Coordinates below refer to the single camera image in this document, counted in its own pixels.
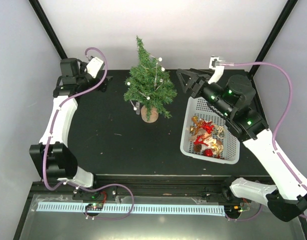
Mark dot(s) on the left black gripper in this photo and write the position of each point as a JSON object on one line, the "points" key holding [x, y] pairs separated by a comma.
{"points": [[103, 87]]}

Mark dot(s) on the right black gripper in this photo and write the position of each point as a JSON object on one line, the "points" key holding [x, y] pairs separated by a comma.
{"points": [[200, 83]]}

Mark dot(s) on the small green christmas tree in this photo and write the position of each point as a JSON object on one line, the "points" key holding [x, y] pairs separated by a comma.
{"points": [[149, 83]]}

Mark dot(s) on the white plastic basket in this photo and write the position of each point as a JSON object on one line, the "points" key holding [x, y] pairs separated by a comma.
{"points": [[231, 146]]}

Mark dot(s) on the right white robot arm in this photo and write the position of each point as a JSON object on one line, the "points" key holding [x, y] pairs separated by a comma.
{"points": [[230, 99]]}

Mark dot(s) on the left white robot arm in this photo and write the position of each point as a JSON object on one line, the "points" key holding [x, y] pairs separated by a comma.
{"points": [[51, 155]]}

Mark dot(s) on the pile of christmas ornaments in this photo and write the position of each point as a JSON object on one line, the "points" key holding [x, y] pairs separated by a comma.
{"points": [[206, 137]]}

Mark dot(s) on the left circuit board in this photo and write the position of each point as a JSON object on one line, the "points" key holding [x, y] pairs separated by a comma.
{"points": [[94, 207]]}

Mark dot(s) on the circuit board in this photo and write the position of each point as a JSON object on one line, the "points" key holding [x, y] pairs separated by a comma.
{"points": [[233, 208], [94, 207]]}

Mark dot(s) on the right circuit board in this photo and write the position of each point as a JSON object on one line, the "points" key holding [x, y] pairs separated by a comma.
{"points": [[233, 208]]}

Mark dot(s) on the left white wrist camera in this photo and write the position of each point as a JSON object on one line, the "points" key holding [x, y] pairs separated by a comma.
{"points": [[94, 65]]}

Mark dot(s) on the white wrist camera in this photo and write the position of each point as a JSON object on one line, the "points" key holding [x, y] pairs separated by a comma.
{"points": [[94, 65], [216, 65]]}

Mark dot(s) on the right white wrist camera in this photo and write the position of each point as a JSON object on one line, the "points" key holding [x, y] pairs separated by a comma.
{"points": [[216, 65]]}

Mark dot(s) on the black aluminium rail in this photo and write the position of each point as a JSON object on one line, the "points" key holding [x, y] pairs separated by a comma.
{"points": [[210, 188]]}

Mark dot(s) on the left black frame post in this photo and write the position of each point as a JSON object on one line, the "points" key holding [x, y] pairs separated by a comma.
{"points": [[41, 15]]}

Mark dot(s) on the black frame post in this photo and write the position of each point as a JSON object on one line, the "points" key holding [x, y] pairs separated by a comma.
{"points": [[276, 29], [41, 15]]}

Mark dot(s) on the right black frame post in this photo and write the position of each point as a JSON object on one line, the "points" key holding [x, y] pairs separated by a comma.
{"points": [[276, 29]]}

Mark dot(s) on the white slotted cable duct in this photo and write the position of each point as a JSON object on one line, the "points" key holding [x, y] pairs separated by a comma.
{"points": [[124, 208]]}

